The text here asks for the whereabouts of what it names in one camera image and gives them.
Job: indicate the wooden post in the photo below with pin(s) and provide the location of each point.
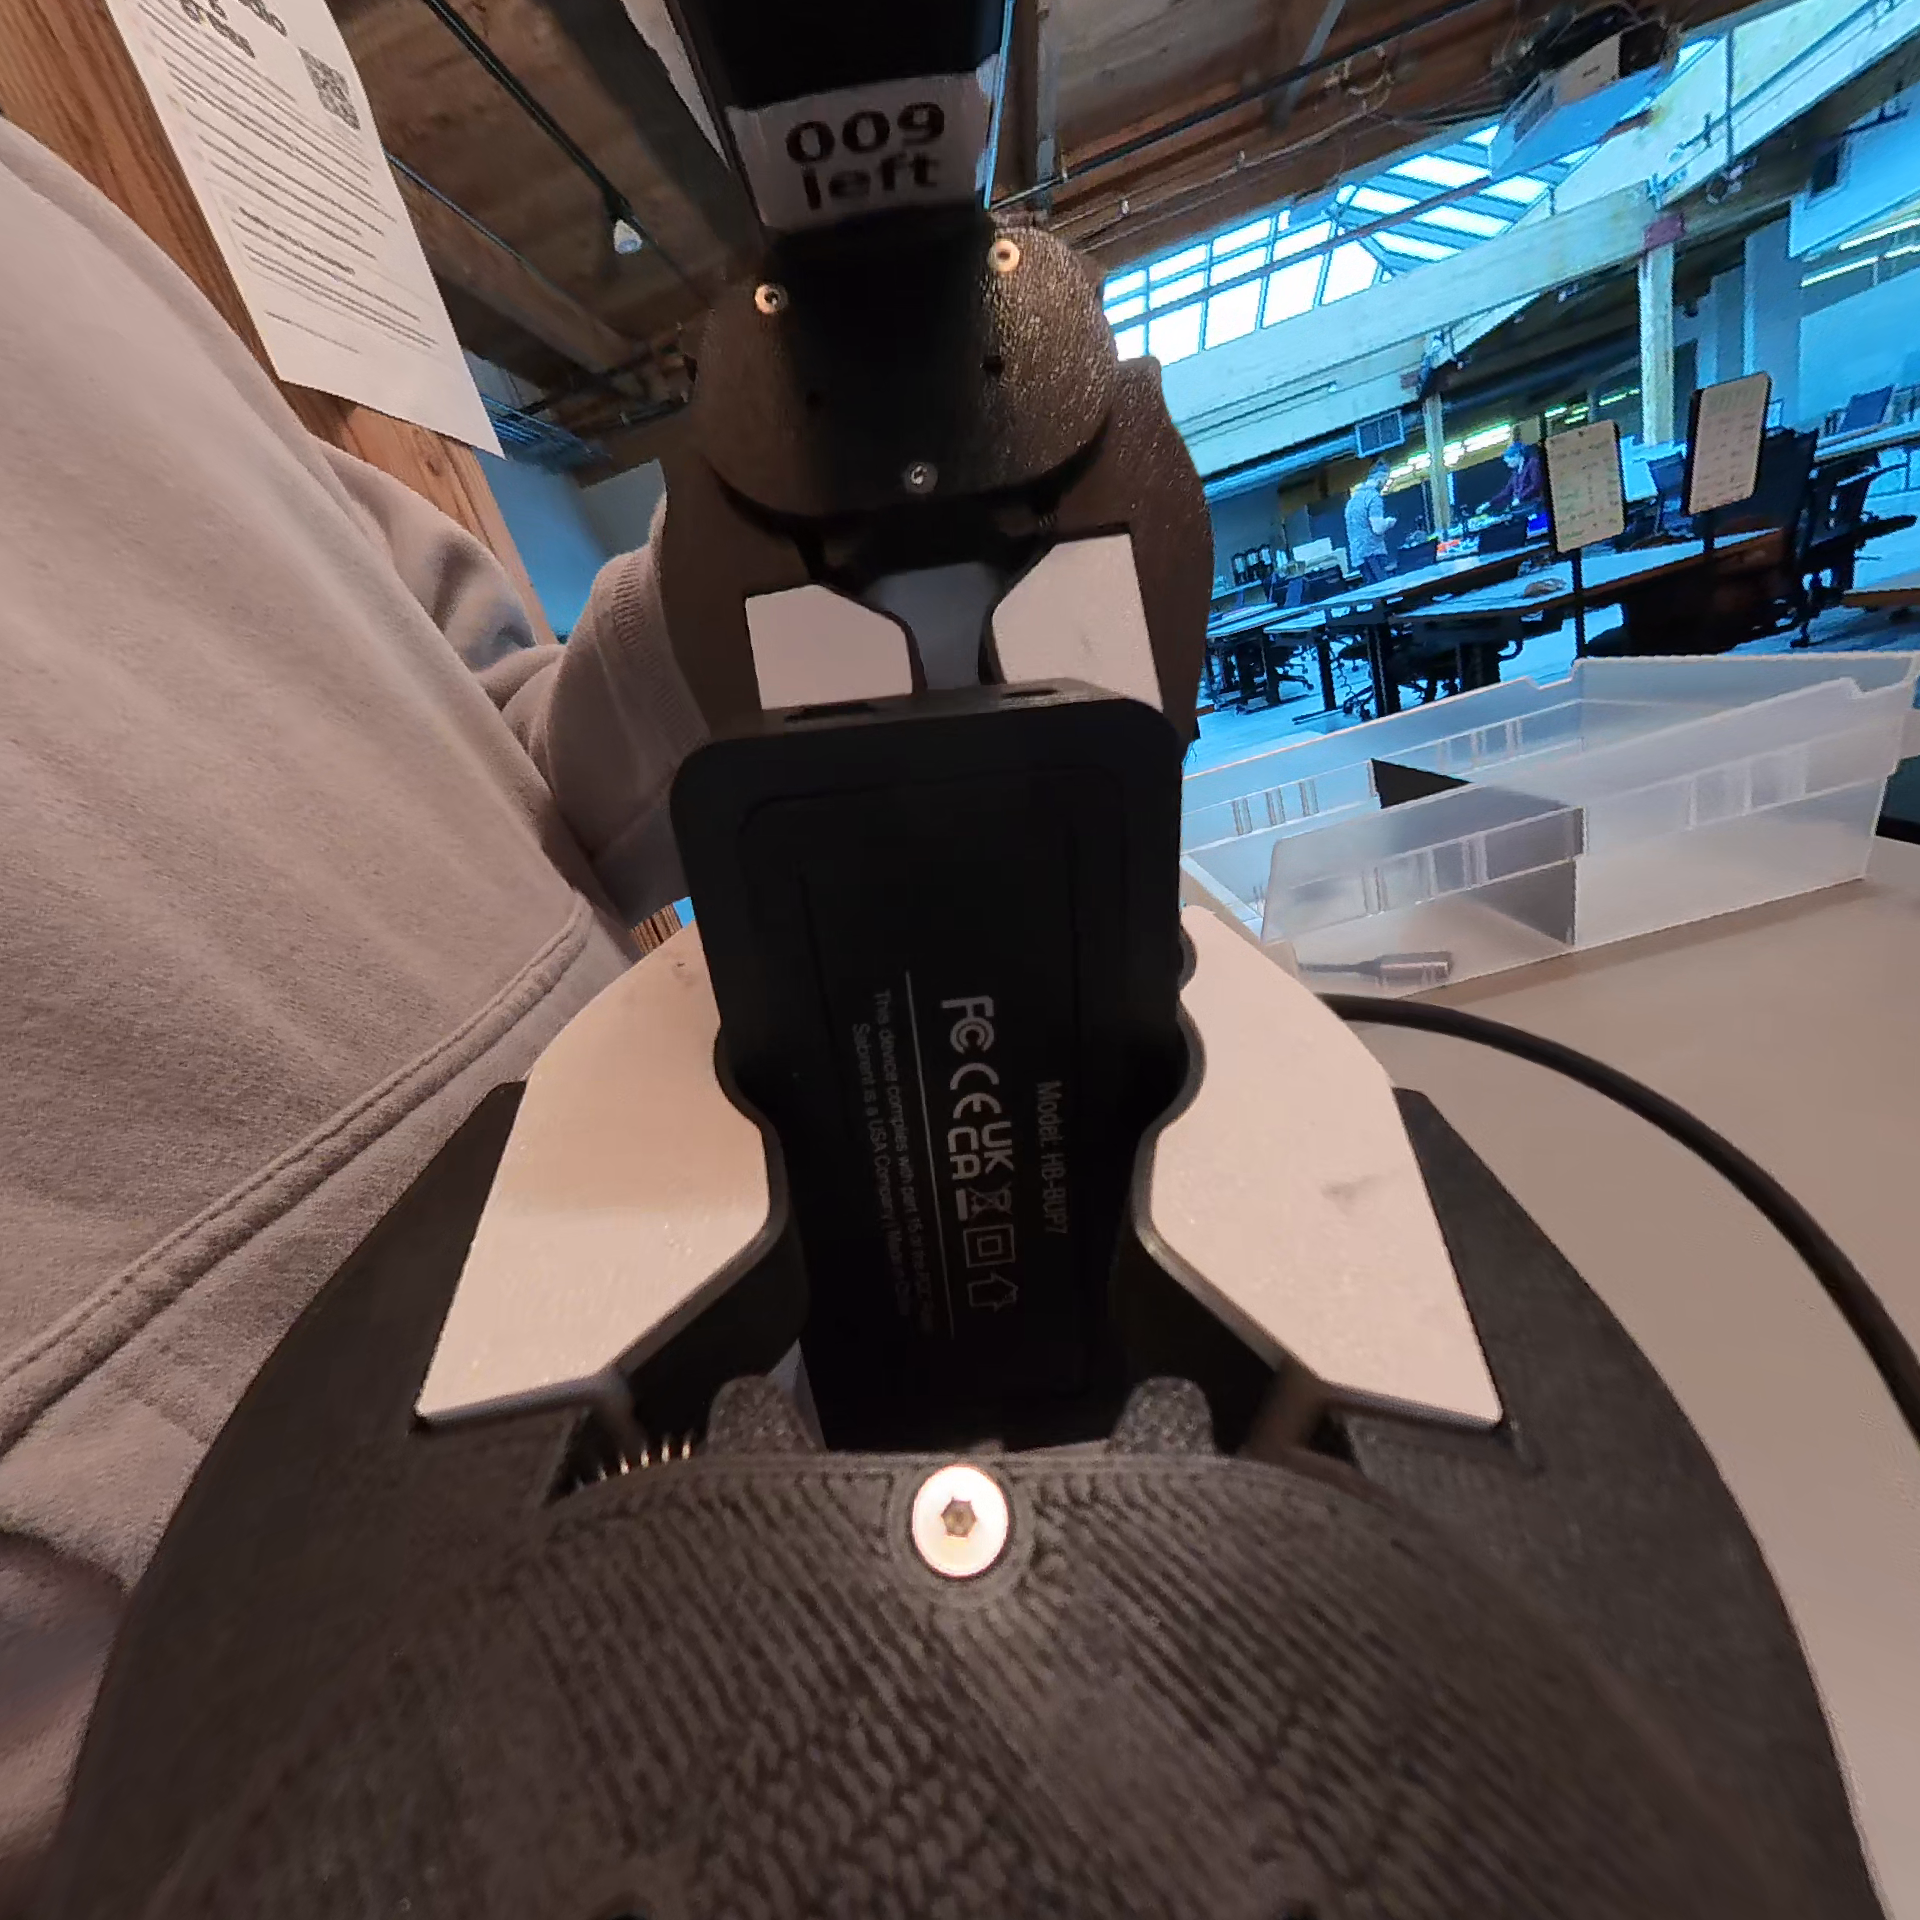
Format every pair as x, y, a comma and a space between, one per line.
45, 61

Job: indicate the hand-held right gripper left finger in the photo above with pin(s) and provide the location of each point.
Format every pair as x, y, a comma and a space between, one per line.
599, 1200

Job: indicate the white paper notice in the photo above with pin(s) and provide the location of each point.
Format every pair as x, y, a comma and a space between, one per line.
301, 195

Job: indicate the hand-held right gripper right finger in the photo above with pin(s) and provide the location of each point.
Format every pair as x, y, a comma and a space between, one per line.
1321, 1200

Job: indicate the ceiling mounted unit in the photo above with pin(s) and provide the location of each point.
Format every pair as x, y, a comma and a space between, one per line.
1583, 90

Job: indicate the black usb hub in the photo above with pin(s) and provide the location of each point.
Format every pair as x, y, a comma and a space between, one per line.
962, 931

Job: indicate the long workbench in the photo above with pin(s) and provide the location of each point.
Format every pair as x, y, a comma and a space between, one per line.
1501, 593

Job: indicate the person's grey sweatshirt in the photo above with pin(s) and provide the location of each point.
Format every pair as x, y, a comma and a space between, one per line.
225, 751

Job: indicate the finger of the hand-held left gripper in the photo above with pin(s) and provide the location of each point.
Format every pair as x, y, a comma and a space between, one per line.
810, 645
1089, 616

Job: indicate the black office chair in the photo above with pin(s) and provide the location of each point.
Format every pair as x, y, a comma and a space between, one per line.
1838, 510

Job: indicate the clear plastic bin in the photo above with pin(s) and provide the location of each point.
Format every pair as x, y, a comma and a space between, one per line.
1724, 810
1307, 779

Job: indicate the person's left forearm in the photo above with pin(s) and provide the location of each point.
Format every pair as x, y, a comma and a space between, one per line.
615, 705

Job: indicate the standing sign board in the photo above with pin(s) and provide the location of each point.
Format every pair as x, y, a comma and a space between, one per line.
1730, 441
1588, 486

